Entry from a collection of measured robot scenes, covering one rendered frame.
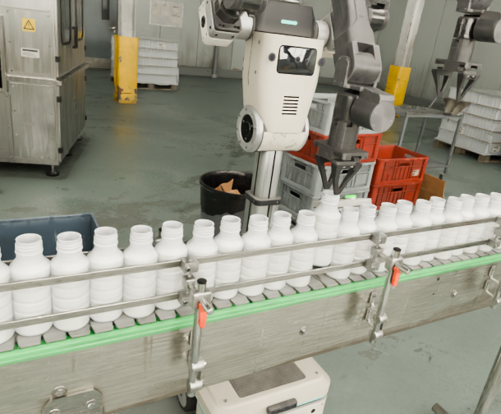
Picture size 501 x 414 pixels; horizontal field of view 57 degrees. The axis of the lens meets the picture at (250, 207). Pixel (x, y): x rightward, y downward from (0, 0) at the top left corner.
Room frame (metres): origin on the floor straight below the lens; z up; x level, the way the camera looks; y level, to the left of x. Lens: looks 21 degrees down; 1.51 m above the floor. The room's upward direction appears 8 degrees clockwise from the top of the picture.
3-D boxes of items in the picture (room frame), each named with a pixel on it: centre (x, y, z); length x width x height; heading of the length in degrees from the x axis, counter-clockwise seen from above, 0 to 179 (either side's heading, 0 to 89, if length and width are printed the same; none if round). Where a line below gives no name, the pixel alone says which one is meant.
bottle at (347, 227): (0.94, -0.22, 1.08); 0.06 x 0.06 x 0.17
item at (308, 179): (3.42, -0.55, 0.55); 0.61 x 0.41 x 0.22; 128
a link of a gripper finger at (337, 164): (0.91, -0.17, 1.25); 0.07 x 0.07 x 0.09; 31
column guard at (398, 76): (10.71, -2.90, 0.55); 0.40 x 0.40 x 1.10; 31
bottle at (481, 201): (1.19, -0.62, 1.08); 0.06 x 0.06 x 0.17
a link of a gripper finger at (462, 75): (1.27, -0.50, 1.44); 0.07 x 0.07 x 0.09; 31
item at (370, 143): (3.42, -0.56, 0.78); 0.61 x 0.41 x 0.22; 128
